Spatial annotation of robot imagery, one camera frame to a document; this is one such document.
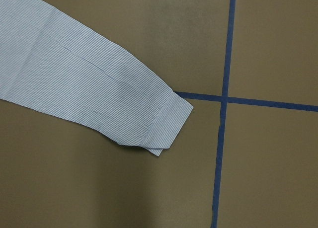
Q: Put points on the blue striped button shirt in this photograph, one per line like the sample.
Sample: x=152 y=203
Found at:
x=53 y=64

